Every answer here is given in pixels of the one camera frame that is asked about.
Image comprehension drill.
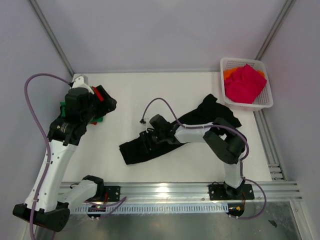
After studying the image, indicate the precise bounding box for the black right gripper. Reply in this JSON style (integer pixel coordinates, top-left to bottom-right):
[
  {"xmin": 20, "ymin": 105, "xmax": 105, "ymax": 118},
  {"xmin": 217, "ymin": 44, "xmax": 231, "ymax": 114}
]
[{"xmin": 139, "ymin": 129, "xmax": 166, "ymax": 156}]

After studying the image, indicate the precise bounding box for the black t shirt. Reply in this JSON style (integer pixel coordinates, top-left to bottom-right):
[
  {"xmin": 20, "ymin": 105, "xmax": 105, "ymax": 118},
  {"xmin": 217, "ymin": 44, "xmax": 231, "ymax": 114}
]
[{"xmin": 119, "ymin": 94, "xmax": 242, "ymax": 165}]

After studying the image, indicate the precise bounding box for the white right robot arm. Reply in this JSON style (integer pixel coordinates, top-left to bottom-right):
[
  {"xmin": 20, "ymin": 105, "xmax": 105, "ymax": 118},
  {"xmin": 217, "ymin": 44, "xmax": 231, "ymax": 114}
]
[{"xmin": 139, "ymin": 114, "xmax": 249, "ymax": 199}]

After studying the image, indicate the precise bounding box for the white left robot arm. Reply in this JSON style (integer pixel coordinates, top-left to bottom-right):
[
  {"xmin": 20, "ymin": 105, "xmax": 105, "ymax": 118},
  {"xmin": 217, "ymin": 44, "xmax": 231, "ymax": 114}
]
[{"xmin": 12, "ymin": 74, "xmax": 117, "ymax": 239}]

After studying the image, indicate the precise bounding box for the green t shirt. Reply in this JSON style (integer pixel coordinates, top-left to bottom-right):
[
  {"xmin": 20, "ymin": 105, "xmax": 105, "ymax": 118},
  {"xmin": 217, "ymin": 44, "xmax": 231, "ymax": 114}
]
[{"xmin": 60, "ymin": 100, "xmax": 106, "ymax": 124}]

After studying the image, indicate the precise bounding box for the red t shirt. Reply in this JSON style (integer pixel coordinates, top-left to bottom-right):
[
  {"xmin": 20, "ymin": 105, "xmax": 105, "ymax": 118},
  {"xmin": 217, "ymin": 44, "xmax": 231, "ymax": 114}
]
[{"xmin": 90, "ymin": 86, "xmax": 104, "ymax": 125}]

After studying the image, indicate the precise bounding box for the orange t shirt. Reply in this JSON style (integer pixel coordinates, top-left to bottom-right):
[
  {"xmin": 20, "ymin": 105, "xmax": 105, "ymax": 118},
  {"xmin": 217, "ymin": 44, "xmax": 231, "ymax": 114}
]
[{"xmin": 223, "ymin": 67, "xmax": 265, "ymax": 80}]

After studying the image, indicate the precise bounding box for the pink t shirt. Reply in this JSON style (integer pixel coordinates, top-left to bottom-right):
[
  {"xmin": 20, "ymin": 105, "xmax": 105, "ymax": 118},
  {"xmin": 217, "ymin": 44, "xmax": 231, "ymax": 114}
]
[{"xmin": 223, "ymin": 64, "xmax": 267, "ymax": 104}]

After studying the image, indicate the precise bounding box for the white plastic basket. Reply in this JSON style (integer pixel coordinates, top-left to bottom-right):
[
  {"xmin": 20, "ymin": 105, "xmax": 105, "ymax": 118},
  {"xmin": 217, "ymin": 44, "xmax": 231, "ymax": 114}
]
[{"xmin": 220, "ymin": 57, "xmax": 274, "ymax": 111}]

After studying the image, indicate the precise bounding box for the aluminium front rail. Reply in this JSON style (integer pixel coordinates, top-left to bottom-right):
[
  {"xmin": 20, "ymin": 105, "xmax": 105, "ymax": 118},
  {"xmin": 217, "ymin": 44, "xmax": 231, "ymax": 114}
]
[{"xmin": 105, "ymin": 181, "xmax": 303, "ymax": 204}]

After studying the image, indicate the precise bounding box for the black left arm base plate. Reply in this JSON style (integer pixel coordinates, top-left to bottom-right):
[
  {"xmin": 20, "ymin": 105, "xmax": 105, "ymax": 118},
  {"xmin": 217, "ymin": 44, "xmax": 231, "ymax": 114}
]
[{"xmin": 99, "ymin": 185, "xmax": 121, "ymax": 203}]

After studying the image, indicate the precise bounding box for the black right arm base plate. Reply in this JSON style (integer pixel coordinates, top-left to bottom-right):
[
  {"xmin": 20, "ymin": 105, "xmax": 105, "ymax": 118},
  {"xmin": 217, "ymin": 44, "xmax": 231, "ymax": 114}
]
[{"xmin": 208, "ymin": 183, "xmax": 255, "ymax": 201}]

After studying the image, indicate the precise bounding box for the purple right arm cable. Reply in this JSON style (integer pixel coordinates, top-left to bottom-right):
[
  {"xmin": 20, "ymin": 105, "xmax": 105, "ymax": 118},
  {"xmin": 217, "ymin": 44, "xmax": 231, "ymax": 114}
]
[{"xmin": 139, "ymin": 97, "xmax": 267, "ymax": 220}]

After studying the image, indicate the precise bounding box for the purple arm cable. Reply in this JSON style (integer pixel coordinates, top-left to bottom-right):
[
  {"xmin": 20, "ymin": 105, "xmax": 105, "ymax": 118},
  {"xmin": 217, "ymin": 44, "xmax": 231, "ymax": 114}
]
[
  {"xmin": 139, "ymin": 97, "xmax": 267, "ymax": 220},
  {"xmin": 24, "ymin": 73, "xmax": 128, "ymax": 240}
]

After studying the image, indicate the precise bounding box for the left rear frame post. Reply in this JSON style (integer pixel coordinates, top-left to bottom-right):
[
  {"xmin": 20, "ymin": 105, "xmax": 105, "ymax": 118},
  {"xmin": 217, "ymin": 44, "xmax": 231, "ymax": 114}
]
[{"xmin": 27, "ymin": 0, "xmax": 75, "ymax": 77}]

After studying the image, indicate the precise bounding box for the frame post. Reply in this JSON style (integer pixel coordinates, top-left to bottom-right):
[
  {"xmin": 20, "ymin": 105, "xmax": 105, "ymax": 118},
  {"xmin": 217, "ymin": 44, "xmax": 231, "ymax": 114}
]
[
  {"xmin": 255, "ymin": 0, "xmax": 296, "ymax": 61},
  {"xmin": 27, "ymin": 0, "xmax": 75, "ymax": 77}
]

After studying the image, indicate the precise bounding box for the grey slotted cable duct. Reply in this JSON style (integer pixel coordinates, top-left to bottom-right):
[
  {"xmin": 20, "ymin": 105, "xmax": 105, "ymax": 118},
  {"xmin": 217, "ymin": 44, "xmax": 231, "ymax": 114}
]
[{"xmin": 71, "ymin": 202, "xmax": 229, "ymax": 215}]

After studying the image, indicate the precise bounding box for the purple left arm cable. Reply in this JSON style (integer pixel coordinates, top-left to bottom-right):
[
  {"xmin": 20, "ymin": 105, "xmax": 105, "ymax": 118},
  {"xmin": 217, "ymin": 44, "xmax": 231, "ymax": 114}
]
[{"xmin": 24, "ymin": 73, "xmax": 128, "ymax": 240}]

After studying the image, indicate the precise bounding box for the right rear frame post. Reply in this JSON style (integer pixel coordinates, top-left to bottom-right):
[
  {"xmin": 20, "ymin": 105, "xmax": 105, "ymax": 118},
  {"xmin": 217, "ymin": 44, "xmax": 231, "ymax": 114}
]
[{"xmin": 255, "ymin": 0, "xmax": 296, "ymax": 61}]

